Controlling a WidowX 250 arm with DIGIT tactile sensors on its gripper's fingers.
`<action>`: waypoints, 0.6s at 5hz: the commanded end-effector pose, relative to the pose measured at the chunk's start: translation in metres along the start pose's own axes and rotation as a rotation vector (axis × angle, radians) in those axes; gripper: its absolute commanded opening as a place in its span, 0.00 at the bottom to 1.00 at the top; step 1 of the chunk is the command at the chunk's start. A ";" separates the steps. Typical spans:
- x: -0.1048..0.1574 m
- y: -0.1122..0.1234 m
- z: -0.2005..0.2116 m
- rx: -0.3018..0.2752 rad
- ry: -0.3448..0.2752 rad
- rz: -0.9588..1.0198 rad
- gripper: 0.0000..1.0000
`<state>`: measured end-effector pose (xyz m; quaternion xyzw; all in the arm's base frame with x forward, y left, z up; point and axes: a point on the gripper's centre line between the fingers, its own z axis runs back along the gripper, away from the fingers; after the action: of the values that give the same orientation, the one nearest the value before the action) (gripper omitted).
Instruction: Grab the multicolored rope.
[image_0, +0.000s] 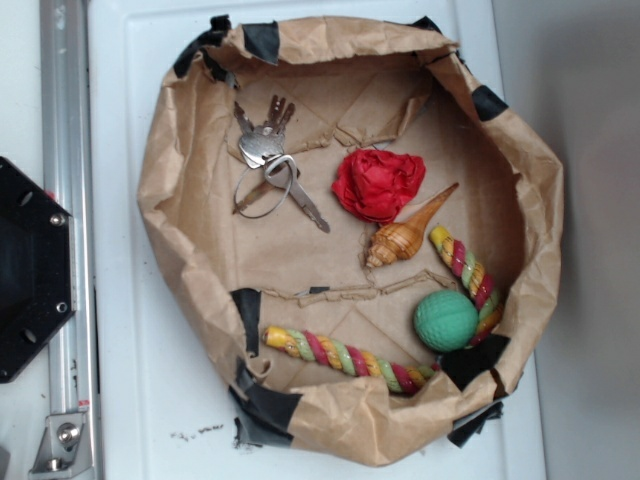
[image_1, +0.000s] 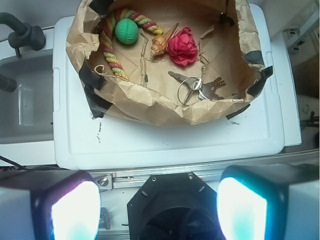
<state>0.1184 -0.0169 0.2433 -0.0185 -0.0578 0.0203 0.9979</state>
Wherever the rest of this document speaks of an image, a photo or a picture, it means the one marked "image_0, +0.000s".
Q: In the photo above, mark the green rubber ball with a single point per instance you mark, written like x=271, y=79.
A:
x=445, y=321

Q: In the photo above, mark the metal corner bracket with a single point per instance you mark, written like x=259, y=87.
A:
x=65, y=448

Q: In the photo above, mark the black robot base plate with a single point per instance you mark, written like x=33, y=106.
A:
x=36, y=277

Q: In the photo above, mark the red crumpled fabric flower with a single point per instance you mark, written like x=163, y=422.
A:
x=375, y=185

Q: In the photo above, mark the silver key bunch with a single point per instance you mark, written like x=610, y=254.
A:
x=262, y=148

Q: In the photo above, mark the brown spiral seashell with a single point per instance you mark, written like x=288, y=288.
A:
x=402, y=240

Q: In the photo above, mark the aluminium extrusion rail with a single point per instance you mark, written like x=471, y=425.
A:
x=73, y=351

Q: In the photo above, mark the brown paper bag bin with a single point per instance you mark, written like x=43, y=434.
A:
x=319, y=350

